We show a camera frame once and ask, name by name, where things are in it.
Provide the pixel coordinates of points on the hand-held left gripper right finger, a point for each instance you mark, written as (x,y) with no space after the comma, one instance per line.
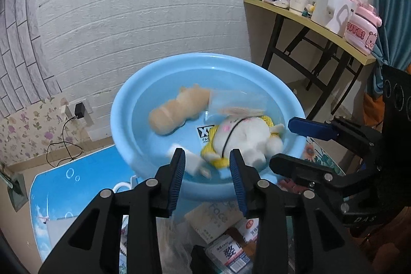
(237,184)

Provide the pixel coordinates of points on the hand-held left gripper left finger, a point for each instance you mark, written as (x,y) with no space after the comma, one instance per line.
(178,177)

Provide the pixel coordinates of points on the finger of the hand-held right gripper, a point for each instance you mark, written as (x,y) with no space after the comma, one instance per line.
(298,169)
(308,128)

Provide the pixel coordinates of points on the small white box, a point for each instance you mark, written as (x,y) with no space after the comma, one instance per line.
(193,165)

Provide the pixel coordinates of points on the beige box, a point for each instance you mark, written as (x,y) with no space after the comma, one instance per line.
(212,219)

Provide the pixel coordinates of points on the white and yellow plush toy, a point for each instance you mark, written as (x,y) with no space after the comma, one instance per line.
(247,139)

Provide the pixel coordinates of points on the white plastic hanger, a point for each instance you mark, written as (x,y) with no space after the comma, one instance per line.
(119,186)

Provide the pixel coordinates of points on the tan plush toy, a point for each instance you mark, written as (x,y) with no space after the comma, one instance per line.
(173,113)

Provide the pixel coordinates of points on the blue and white card box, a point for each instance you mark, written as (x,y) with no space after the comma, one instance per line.
(231,254)

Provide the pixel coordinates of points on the blue plastic basin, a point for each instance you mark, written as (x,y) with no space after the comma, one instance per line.
(154,87)

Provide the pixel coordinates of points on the orange clothing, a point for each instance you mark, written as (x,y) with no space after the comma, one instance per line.
(372,110)

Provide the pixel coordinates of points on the wooden side table black legs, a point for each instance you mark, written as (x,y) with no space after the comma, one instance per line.
(321,25)

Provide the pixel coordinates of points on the pink water bottle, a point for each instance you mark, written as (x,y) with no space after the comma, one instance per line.
(361,30)

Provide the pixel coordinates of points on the small teal bottle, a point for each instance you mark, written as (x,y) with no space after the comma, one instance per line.
(307,12)

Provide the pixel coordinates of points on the black charger plug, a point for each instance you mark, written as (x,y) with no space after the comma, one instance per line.
(79,110)

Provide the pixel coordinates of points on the blue curtain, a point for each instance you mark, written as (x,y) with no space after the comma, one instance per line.
(390,4)

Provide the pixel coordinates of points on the white electric kettle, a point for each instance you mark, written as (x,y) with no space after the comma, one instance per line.
(330,1)

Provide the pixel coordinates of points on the grey block with pole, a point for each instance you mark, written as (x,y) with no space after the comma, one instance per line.
(19,193)

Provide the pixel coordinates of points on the white wall socket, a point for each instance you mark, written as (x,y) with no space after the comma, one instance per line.
(88,110)

